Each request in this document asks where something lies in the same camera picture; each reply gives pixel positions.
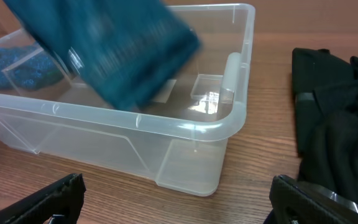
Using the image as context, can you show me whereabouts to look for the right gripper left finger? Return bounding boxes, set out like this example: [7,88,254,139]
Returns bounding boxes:
[0,174,86,224]

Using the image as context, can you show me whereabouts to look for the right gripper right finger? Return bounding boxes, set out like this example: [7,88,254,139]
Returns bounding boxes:
[264,175,358,224]

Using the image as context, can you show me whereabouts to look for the black garment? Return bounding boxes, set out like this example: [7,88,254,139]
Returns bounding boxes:
[291,48,358,204]

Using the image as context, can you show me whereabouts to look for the sparkly blue knit garment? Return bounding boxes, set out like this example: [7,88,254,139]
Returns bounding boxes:
[0,42,63,91]

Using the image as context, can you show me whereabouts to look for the blue denim jeans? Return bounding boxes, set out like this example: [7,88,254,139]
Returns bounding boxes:
[6,0,201,111]

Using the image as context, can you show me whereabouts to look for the clear plastic storage bin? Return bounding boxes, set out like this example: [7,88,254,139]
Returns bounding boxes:
[0,3,255,197]

